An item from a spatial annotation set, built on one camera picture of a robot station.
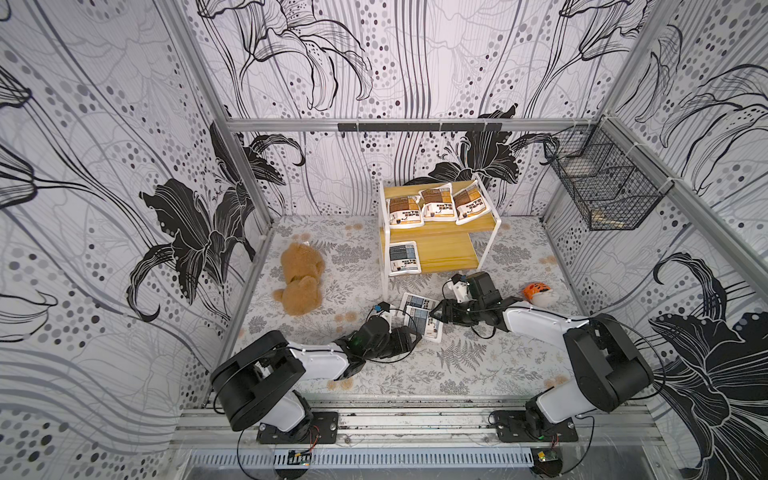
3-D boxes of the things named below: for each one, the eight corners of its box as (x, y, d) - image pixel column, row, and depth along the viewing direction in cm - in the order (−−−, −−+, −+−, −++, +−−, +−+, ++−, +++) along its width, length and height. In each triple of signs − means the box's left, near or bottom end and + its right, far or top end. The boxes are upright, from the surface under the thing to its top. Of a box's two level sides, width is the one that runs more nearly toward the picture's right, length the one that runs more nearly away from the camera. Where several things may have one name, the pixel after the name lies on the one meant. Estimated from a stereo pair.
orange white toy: (526, 310, 96) (533, 300, 91) (520, 292, 100) (527, 282, 95) (552, 310, 96) (561, 300, 91) (546, 292, 100) (554, 282, 95)
